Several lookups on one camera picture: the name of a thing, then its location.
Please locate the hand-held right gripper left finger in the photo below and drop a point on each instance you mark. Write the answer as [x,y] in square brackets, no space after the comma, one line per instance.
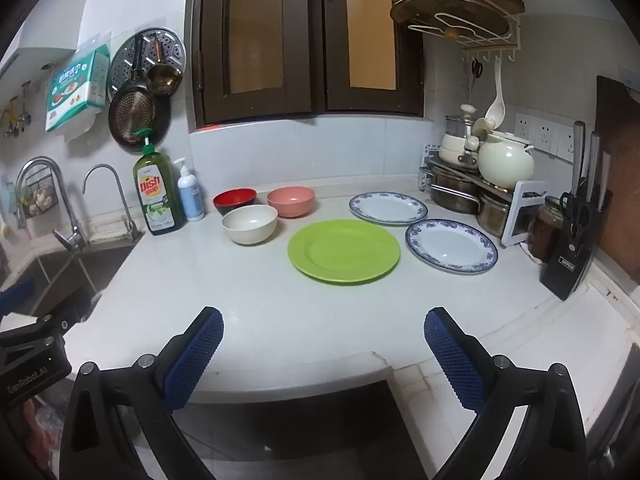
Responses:
[192,360]

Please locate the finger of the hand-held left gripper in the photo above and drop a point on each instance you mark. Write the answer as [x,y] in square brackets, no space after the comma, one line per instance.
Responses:
[15,297]
[75,310]

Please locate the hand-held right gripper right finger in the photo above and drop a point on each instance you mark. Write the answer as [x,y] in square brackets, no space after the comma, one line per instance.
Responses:
[455,360]

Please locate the blue floral plate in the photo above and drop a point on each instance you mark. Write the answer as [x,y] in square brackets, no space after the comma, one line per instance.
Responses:
[387,208]
[450,247]

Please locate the red bowl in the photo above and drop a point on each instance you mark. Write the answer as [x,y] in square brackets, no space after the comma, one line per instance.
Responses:
[235,199]

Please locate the pink bowl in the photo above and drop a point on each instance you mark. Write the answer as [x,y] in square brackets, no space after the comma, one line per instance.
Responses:
[290,200]

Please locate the steel sink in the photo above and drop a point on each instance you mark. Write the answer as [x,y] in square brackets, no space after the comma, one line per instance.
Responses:
[75,270]

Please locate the large steel faucet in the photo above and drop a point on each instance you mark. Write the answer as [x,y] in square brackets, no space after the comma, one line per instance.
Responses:
[74,240]

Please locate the small steel faucet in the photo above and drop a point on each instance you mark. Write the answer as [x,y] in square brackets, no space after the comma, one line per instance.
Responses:
[131,227]

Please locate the green dish soap bottle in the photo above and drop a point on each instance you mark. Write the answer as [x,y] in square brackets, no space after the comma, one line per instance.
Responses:
[157,195]

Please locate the deep steel pot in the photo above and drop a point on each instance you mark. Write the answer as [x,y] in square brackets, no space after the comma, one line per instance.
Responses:
[495,217]

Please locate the cream bowl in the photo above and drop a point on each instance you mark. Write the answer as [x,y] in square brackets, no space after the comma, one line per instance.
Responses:
[250,222]

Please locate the black knife block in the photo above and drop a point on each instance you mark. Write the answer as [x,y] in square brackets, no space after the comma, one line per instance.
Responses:
[570,265]

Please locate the green plate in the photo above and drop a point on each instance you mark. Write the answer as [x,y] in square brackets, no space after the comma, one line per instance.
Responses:
[345,252]

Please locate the glass jar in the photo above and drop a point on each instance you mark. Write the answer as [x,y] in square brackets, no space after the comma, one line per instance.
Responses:
[545,235]

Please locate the white pump bottle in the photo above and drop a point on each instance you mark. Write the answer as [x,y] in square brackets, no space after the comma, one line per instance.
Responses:
[191,200]

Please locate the wide steel pot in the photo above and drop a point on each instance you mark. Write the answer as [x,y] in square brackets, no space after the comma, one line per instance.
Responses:
[452,195]

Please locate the white pot rack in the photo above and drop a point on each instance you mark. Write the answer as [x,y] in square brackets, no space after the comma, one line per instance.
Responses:
[525,210]

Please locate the small hanging utensils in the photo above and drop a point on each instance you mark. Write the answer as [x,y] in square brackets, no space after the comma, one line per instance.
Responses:
[17,115]

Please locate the black kitchen scissors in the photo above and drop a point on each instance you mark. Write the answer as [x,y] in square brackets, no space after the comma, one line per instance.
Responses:
[575,215]

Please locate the cream casserole pot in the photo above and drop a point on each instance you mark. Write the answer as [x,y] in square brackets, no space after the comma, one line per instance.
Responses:
[505,162]

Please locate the cream saucepan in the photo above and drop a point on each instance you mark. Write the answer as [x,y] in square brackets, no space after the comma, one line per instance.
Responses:
[452,152]

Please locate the green tissue pack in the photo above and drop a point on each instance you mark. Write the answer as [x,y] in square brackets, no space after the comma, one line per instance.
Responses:
[75,90]

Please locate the glass pot lid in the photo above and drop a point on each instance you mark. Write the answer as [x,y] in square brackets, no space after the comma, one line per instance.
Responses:
[460,125]

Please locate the brass ladle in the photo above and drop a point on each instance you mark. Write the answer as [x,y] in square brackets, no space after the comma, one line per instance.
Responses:
[164,77]

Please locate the white soup ladle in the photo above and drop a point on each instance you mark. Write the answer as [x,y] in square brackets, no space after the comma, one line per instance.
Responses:
[495,107]

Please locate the round steel steamer tray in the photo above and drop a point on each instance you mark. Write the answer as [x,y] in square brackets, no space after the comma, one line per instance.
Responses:
[125,55]

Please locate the small hanging scissors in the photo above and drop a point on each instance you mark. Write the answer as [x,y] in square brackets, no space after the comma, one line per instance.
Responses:
[476,67]

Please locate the white wall outlet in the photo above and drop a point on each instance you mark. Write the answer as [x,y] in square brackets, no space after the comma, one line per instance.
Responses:
[565,142]
[523,127]
[544,136]

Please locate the dark wooden window frame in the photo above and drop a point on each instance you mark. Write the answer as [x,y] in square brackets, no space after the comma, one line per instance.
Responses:
[315,35]

